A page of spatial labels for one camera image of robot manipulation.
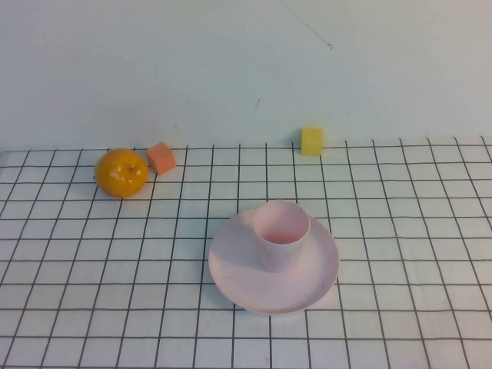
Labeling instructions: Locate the pink plastic cup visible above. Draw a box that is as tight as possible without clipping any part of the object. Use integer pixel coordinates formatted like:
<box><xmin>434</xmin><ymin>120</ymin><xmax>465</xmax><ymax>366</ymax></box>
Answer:
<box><xmin>254</xmin><ymin>201</ymin><xmax>311</xmax><ymax>272</ymax></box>

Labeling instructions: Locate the orange foam cube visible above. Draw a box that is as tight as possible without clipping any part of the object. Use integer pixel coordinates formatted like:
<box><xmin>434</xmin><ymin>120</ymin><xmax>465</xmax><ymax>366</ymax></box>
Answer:
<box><xmin>145</xmin><ymin>141</ymin><xmax>178</xmax><ymax>176</ymax></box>

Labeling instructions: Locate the white grid tablecloth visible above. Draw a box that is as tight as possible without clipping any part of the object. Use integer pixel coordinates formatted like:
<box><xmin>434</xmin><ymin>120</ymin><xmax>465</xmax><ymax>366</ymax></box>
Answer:
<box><xmin>0</xmin><ymin>136</ymin><xmax>492</xmax><ymax>369</ymax></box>

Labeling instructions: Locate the pink round plate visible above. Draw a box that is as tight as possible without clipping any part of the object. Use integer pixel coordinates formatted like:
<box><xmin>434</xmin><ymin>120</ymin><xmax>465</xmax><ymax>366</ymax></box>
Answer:
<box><xmin>208</xmin><ymin>208</ymin><xmax>341</xmax><ymax>316</ymax></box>

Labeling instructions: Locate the yellow foam cube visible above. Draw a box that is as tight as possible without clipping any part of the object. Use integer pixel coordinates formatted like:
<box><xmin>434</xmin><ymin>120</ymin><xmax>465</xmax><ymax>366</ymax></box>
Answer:
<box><xmin>301</xmin><ymin>127</ymin><xmax>324</xmax><ymax>156</ymax></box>

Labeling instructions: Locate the orange fruit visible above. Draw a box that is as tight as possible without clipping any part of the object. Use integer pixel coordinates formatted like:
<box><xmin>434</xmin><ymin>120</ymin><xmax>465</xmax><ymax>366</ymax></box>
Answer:
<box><xmin>95</xmin><ymin>148</ymin><xmax>149</xmax><ymax>199</ymax></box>

